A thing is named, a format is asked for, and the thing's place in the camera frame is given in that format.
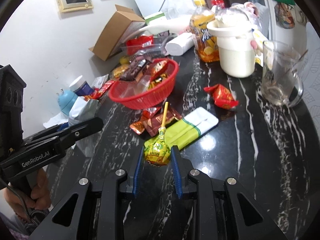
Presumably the cream ceramic jar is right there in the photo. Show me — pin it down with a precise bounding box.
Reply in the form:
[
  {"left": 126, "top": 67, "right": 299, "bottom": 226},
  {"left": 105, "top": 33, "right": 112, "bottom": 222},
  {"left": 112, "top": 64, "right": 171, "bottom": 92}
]
[{"left": 207, "top": 12, "right": 255, "bottom": 78}]

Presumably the green white carton box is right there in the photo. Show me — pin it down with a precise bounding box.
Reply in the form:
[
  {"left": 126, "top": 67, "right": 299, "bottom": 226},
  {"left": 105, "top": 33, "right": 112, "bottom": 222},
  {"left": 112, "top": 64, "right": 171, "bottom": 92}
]
[{"left": 144, "top": 12, "right": 167, "bottom": 25}]

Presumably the glass mug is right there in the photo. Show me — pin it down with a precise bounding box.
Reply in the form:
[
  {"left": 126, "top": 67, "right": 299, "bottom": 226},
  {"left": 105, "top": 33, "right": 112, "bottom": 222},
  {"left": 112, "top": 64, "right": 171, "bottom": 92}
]
[{"left": 261, "top": 40, "right": 304, "bottom": 107}]

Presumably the wall intercom panel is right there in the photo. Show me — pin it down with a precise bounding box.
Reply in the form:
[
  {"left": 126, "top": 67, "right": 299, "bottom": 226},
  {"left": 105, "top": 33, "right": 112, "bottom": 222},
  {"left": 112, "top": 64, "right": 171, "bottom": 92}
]
[{"left": 56, "top": 0, "right": 93, "bottom": 13}]

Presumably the dark chocolate snack bag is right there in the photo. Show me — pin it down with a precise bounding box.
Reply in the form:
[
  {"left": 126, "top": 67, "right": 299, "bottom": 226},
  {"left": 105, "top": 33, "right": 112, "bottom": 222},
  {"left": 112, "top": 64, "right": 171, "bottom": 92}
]
[{"left": 119, "top": 56, "right": 151, "bottom": 82}]

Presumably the white paper roll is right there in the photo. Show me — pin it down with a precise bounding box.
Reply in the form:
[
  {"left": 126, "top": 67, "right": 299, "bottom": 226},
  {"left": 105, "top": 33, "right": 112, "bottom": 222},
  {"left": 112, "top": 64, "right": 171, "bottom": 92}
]
[{"left": 165, "top": 32, "right": 194, "bottom": 56}]

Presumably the yellow lollipop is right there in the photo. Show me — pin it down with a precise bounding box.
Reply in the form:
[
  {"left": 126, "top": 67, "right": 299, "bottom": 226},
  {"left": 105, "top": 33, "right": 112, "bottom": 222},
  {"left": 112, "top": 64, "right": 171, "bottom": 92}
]
[{"left": 144, "top": 102, "right": 170, "bottom": 166}]

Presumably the orange drink bottle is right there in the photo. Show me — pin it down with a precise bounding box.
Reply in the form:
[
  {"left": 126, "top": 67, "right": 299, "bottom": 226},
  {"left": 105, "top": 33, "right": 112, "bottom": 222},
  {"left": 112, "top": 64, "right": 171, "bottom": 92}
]
[{"left": 189, "top": 0, "right": 220, "bottom": 63}]

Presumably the crumpled white tissue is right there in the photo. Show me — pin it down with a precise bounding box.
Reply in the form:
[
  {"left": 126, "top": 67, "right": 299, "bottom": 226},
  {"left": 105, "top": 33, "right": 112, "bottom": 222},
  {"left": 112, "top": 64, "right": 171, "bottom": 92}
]
[{"left": 43, "top": 112, "right": 69, "bottom": 128}]

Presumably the white lid blue jar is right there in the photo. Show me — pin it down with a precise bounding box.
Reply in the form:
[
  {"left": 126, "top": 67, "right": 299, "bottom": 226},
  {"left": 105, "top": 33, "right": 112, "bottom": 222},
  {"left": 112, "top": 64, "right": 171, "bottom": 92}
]
[{"left": 69, "top": 75, "right": 94, "bottom": 96}]

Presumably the red snack packet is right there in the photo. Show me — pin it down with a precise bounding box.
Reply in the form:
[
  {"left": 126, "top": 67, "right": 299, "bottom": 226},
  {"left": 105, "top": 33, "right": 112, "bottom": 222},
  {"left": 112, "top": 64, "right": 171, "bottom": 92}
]
[{"left": 148, "top": 60, "right": 169, "bottom": 81}]

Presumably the red snack packets pile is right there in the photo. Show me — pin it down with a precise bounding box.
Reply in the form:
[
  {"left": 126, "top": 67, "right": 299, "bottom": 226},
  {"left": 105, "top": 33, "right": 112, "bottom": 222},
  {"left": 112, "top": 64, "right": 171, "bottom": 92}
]
[{"left": 84, "top": 80, "right": 115, "bottom": 101}]

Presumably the brown cardboard box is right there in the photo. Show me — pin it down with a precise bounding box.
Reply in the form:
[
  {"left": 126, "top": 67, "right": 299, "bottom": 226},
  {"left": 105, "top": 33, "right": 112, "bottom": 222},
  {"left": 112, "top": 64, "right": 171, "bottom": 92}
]
[{"left": 89, "top": 4, "right": 145, "bottom": 61}]

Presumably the brown snack packet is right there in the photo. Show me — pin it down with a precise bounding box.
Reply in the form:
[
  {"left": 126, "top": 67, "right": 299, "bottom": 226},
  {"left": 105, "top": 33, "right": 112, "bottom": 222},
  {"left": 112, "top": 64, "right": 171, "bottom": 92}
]
[{"left": 130, "top": 106, "right": 182, "bottom": 137}]

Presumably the green white tissue pack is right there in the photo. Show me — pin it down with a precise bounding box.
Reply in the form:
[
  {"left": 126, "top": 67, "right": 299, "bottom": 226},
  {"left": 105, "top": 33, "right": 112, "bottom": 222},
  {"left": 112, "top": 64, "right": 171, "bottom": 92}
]
[{"left": 144, "top": 107, "right": 219, "bottom": 151}]

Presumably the left human hand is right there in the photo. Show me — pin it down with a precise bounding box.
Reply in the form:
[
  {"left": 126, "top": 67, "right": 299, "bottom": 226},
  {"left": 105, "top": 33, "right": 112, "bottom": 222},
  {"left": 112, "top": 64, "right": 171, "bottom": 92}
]
[{"left": 3, "top": 168, "right": 52, "bottom": 220}]

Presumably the red plastic basket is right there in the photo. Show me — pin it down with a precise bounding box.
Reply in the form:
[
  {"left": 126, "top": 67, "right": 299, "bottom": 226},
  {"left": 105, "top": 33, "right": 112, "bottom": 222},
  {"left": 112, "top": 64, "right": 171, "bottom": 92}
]
[{"left": 108, "top": 59, "right": 179, "bottom": 109}]

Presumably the clear plastic tray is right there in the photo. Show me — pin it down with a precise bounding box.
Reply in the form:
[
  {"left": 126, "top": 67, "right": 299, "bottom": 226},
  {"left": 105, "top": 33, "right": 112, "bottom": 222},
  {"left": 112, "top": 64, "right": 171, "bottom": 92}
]
[{"left": 121, "top": 36, "right": 172, "bottom": 60}]

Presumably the yellow round fruit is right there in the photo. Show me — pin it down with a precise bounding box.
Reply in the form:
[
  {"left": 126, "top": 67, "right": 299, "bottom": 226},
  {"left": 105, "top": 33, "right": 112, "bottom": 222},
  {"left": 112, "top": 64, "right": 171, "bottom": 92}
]
[{"left": 119, "top": 56, "right": 130, "bottom": 64}]

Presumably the red cola bottle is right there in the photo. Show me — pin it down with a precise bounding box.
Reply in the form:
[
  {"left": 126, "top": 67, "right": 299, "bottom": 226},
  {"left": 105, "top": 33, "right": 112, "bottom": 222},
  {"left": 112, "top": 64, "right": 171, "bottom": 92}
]
[{"left": 211, "top": 0, "right": 225, "bottom": 13}]

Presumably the red bag in tray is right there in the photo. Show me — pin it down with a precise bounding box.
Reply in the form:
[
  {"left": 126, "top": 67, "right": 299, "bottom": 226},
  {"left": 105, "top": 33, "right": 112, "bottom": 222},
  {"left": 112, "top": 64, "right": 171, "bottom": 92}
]
[{"left": 126, "top": 35, "right": 154, "bottom": 55}]

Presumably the yellow noodle snack packet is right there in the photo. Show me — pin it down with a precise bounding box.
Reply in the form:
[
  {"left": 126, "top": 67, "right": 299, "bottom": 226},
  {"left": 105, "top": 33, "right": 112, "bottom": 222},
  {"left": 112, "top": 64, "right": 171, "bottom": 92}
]
[{"left": 112, "top": 64, "right": 129, "bottom": 79}]

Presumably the red gold candy wrapper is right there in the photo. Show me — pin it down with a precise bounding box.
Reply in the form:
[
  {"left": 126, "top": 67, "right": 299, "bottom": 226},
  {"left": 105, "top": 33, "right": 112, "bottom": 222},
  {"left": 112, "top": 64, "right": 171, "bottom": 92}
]
[{"left": 203, "top": 83, "right": 239, "bottom": 110}]

